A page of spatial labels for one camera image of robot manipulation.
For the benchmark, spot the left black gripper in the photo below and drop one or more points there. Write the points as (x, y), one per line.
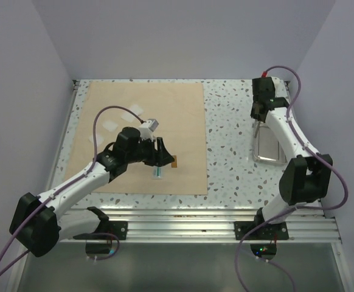
(159, 157)

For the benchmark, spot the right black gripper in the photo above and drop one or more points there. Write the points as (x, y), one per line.
(253, 115)

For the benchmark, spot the green white packet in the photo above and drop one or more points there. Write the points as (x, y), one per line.
(157, 172)

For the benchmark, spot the stainless steel tray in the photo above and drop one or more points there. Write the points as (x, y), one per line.
(266, 148)

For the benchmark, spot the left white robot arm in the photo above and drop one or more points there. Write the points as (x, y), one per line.
(41, 221)

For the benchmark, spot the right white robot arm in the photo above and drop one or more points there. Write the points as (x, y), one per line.
(306, 177)

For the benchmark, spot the brown adhesive bandage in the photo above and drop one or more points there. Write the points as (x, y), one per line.
(174, 164)

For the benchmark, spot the beige cloth mat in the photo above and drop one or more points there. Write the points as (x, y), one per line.
(179, 110)

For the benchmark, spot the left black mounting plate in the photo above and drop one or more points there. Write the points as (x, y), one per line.
(117, 228)

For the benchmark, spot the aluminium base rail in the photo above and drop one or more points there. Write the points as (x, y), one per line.
(215, 225)

